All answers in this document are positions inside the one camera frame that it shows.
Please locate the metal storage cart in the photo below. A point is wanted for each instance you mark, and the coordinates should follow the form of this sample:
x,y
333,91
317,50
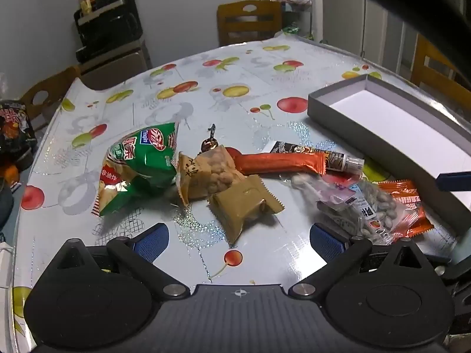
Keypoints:
x,y
298,18

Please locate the tan peanut packet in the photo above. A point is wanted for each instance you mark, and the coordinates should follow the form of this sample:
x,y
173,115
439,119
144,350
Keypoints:
x,y
209,172

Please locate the small tan snack packet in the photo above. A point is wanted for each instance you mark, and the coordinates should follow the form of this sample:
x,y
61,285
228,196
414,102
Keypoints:
x,y
243,202

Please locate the grey cardboard box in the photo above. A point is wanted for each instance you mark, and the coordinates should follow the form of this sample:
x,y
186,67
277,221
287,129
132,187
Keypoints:
x,y
368,128

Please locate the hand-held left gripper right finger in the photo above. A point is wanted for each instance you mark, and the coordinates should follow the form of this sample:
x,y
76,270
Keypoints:
x,y
325,242

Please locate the brown foil chocolate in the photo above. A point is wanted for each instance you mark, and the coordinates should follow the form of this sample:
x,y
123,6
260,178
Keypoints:
x,y
208,145

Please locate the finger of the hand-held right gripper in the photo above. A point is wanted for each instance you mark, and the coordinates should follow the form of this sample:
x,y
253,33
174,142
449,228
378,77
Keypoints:
x,y
454,181

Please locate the white candy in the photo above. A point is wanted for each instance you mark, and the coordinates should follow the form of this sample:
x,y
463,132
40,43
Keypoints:
x,y
301,182

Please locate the clear nut packet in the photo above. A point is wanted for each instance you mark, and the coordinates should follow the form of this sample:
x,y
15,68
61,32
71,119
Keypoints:
x,y
371,209

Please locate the long orange snack packet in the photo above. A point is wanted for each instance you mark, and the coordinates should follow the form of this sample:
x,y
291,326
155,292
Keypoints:
x,y
279,161

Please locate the brown candy tube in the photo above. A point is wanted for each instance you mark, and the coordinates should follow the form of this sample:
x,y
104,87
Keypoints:
x,y
312,152

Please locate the green chip bag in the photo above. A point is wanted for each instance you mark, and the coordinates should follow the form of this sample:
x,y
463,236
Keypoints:
x,y
143,158

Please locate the black coffee machine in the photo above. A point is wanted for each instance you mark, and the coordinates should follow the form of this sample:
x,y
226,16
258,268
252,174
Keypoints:
x,y
110,25

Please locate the wooden chair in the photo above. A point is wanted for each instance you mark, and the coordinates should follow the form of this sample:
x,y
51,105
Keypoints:
x,y
250,22
438,77
55,84

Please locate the black noodle packet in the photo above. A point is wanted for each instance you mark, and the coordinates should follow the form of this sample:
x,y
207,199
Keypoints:
x,y
14,128

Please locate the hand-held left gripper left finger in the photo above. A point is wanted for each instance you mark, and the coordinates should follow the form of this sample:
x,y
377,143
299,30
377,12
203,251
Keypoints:
x,y
152,242

